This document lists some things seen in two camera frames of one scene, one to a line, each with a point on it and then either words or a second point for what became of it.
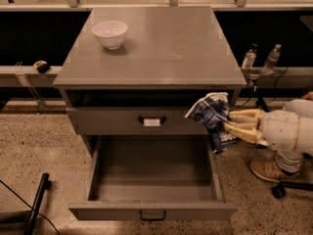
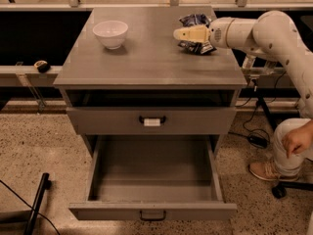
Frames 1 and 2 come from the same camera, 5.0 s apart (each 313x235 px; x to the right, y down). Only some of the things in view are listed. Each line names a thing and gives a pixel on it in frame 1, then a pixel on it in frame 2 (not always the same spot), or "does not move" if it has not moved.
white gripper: [280, 129] to [219, 34]
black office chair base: [279, 191] does not move
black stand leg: [45, 185] does not move
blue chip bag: [211, 112] to [195, 47]
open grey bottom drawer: [152, 177] does not move
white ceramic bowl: [111, 33] does not move
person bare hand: [308, 96] to [299, 140]
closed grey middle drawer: [134, 120] does not move
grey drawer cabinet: [140, 70] does not move
